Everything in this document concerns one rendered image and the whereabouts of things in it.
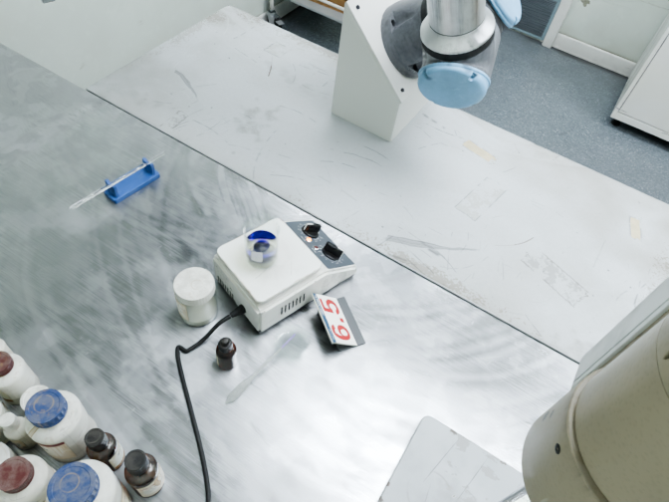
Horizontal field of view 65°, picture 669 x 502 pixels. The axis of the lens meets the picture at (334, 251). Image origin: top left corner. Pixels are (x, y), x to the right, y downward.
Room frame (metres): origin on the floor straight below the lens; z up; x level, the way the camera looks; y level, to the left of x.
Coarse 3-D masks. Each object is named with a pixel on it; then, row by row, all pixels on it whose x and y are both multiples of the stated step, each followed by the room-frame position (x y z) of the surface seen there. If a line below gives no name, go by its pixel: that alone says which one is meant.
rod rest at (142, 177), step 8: (144, 160) 0.67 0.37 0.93; (144, 168) 0.68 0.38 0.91; (152, 168) 0.67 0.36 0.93; (128, 176) 0.65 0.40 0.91; (136, 176) 0.65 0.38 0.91; (144, 176) 0.66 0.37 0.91; (152, 176) 0.66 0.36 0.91; (120, 184) 0.63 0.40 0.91; (128, 184) 0.63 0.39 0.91; (136, 184) 0.63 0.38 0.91; (144, 184) 0.64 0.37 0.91; (112, 192) 0.60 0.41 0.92; (120, 192) 0.61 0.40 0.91; (128, 192) 0.61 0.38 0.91; (112, 200) 0.59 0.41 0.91; (120, 200) 0.60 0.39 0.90
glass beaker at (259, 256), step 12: (252, 216) 0.49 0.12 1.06; (264, 216) 0.49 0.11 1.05; (252, 228) 0.48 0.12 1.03; (264, 228) 0.49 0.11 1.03; (276, 228) 0.48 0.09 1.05; (252, 240) 0.44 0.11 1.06; (276, 240) 0.46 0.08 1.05; (252, 252) 0.44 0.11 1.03; (264, 252) 0.44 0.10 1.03; (276, 252) 0.46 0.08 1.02; (252, 264) 0.44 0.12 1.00; (264, 264) 0.44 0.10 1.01
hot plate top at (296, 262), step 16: (240, 240) 0.49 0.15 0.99; (288, 240) 0.51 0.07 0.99; (224, 256) 0.46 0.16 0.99; (240, 256) 0.46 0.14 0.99; (288, 256) 0.48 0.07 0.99; (304, 256) 0.48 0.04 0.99; (240, 272) 0.43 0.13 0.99; (256, 272) 0.44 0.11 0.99; (272, 272) 0.44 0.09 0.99; (288, 272) 0.45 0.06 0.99; (304, 272) 0.45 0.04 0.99; (256, 288) 0.41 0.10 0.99; (272, 288) 0.41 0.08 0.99; (288, 288) 0.42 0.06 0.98
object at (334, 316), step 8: (320, 296) 0.45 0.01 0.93; (328, 304) 0.44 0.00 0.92; (328, 312) 0.43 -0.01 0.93; (336, 312) 0.44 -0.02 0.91; (328, 320) 0.41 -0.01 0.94; (336, 320) 0.42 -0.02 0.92; (336, 328) 0.40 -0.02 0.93; (344, 328) 0.41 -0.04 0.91; (336, 336) 0.39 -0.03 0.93; (344, 336) 0.40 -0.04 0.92
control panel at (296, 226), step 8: (288, 224) 0.56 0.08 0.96; (296, 224) 0.57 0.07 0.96; (304, 224) 0.58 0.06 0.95; (296, 232) 0.54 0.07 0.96; (320, 232) 0.58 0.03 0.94; (304, 240) 0.53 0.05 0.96; (312, 240) 0.54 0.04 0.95; (320, 240) 0.55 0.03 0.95; (328, 240) 0.56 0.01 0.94; (312, 248) 0.52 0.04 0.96; (320, 248) 0.53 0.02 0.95; (320, 256) 0.51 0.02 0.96; (344, 256) 0.54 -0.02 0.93; (328, 264) 0.49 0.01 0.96; (336, 264) 0.50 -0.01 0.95; (344, 264) 0.51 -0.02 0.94; (352, 264) 0.52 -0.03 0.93
